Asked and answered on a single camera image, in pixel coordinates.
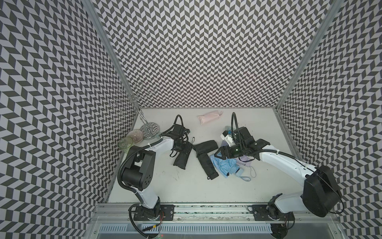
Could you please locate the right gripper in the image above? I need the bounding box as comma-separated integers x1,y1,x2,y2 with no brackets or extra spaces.
214,142,246,160

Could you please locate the black sleeved umbrella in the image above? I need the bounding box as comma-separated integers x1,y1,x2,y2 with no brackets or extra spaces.
173,142,193,170
198,153,219,180

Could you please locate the blue sleeved umbrella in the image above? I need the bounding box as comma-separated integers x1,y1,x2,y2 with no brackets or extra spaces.
210,154,251,182

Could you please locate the black sleeve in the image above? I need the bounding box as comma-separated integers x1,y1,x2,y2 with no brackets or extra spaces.
192,140,218,157

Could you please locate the lavender sleeved umbrella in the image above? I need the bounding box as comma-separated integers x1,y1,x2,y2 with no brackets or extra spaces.
236,156,257,182

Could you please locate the mint green sleeved umbrella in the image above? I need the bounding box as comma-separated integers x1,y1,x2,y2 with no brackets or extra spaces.
224,125,232,134

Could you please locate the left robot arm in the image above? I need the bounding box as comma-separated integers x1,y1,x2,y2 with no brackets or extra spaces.
117,115,192,220

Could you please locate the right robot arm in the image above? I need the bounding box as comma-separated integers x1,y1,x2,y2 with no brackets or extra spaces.
214,113,344,221

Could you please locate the pink sleeved umbrella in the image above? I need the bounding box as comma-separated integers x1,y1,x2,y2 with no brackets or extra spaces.
198,111,223,125

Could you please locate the ribbed glass bowl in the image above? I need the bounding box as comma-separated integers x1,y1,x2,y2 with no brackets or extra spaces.
127,129,144,144

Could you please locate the green drinking glass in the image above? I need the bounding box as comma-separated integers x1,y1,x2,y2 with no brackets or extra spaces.
117,136,134,153

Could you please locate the wire glass rack stand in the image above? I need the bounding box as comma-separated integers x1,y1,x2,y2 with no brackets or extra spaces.
109,84,160,140

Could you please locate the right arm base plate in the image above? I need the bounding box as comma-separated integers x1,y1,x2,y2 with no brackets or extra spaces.
247,204,295,223

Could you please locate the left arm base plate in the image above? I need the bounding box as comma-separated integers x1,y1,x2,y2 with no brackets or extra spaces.
133,204,175,221

